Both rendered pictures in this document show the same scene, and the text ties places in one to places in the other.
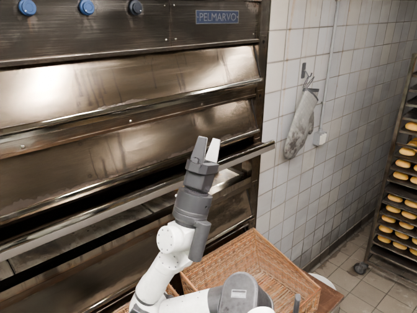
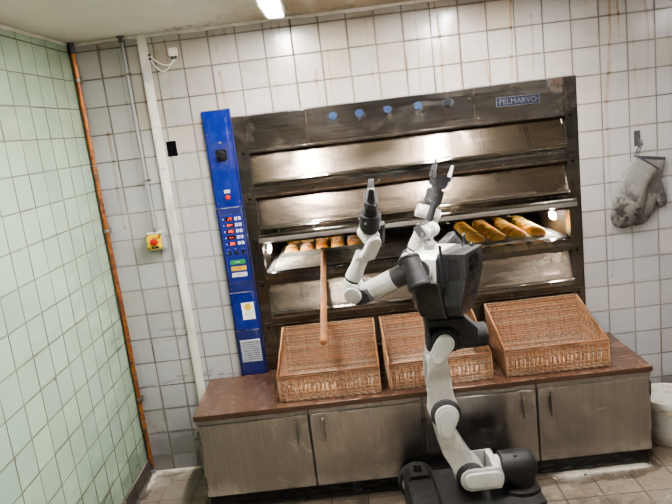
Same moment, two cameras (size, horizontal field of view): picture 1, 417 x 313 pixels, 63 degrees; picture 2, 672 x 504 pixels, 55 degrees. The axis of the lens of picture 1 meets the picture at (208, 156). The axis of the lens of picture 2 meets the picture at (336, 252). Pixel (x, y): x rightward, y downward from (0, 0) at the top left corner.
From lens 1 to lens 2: 2.62 m
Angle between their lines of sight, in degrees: 43
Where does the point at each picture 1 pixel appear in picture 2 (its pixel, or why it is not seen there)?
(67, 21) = (406, 114)
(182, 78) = (484, 144)
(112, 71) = (432, 140)
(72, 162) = (403, 193)
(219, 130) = (523, 187)
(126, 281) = not seen: hidden behind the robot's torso
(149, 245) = not seen: hidden behind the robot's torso
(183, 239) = (424, 209)
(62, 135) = (399, 176)
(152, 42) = (460, 121)
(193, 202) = (430, 191)
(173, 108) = (477, 166)
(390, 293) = not seen: outside the picture
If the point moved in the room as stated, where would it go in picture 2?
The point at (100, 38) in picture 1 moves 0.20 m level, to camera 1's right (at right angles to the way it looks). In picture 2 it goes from (425, 121) to (455, 118)
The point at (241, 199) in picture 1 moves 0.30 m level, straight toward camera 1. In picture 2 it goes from (560, 261) to (532, 273)
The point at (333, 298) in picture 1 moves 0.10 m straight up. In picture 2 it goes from (637, 364) to (636, 346)
